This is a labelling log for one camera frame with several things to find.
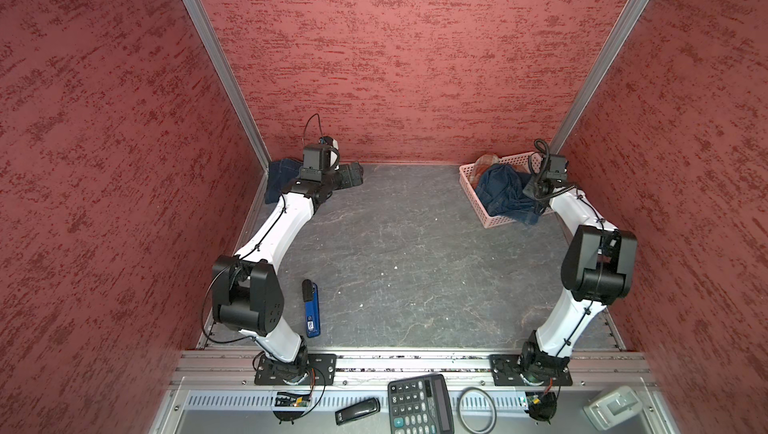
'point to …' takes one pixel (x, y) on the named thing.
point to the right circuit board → (541, 406)
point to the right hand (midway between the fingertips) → (533, 193)
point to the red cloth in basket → (480, 165)
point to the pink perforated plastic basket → (520, 162)
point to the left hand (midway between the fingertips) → (350, 176)
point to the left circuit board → (286, 399)
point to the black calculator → (420, 405)
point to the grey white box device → (612, 406)
